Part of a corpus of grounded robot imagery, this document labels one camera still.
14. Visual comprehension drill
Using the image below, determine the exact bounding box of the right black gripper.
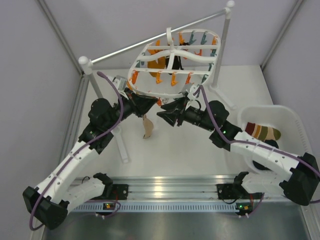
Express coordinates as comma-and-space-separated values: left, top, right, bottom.
157, 95, 216, 132

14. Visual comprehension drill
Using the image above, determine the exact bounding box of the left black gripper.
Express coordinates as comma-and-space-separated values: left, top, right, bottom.
105, 87, 159, 131

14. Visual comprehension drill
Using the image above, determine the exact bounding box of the beige brown patterned sock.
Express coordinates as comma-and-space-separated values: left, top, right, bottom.
142, 114, 154, 139

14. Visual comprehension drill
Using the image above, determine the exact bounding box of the white clip sock hanger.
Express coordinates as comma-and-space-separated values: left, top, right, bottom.
126, 28, 221, 99

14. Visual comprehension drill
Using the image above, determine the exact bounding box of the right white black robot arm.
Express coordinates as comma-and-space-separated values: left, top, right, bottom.
157, 98, 320, 206

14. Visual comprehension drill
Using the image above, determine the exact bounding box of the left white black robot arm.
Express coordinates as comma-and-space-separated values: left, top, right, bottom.
22, 88, 158, 231

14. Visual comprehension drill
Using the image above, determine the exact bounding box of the orange hanging sock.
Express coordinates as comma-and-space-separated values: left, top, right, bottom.
147, 49, 166, 69

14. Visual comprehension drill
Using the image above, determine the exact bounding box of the black hanging sock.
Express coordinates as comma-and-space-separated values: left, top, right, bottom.
166, 42, 190, 70

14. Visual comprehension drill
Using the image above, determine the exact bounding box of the white drying rack stand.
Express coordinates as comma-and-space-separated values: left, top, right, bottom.
78, 0, 237, 165

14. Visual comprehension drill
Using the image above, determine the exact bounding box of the striped brown green sock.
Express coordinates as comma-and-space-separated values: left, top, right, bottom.
245, 122, 282, 141

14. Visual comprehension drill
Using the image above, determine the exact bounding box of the dark navy sock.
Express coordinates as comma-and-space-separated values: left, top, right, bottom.
264, 139, 279, 149

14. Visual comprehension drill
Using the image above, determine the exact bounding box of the white plastic basket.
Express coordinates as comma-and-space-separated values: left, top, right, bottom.
230, 105, 312, 179

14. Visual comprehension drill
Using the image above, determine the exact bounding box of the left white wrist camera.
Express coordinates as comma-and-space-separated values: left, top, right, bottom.
112, 75, 127, 92

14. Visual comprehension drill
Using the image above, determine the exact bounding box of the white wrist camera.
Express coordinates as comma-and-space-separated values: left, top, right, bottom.
112, 75, 127, 92
186, 83, 201, 101

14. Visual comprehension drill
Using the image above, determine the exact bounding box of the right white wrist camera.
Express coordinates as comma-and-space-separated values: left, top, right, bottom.
186, 83, 201, 101

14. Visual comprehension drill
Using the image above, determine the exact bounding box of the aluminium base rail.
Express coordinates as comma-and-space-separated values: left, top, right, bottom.
73, 175, 288, 215

